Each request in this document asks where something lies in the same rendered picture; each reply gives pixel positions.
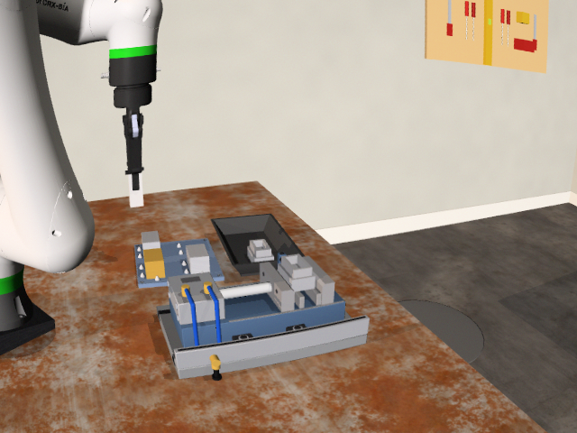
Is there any grey flat bar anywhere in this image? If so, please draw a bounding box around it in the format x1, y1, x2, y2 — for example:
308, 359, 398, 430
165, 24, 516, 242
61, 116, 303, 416
295, 291, 305, 309

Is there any grey metal bar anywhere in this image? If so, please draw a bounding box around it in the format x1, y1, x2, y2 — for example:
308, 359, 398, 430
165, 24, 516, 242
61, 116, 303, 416
304, 287, 322, 305

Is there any orange-yellow rectangular block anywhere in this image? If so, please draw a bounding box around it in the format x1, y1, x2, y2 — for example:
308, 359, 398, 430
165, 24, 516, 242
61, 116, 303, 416
143, 248, 166, 279

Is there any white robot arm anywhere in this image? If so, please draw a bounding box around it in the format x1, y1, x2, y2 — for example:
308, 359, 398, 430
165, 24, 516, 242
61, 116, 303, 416
0, 0, 163, 331

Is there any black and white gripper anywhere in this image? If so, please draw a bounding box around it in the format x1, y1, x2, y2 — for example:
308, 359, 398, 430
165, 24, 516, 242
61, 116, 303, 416
114, 84, 152, 207

